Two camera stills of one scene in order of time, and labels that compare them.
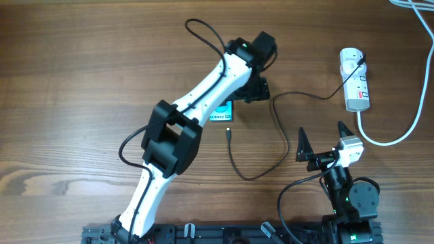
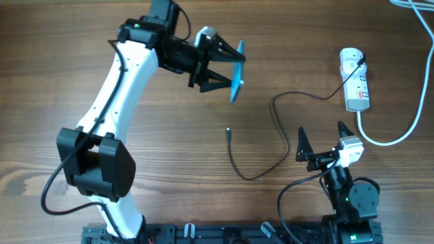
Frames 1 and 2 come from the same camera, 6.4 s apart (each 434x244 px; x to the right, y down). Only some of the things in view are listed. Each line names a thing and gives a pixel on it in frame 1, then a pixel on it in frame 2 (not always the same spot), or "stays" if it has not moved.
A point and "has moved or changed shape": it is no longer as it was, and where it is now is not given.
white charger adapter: [348, 68] stays
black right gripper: [305, 150] stays
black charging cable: [281, 160] stays
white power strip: [356, 89] stays
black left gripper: [260, 91] to [199, 68]
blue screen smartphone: [222, 113] has moved or changed shape
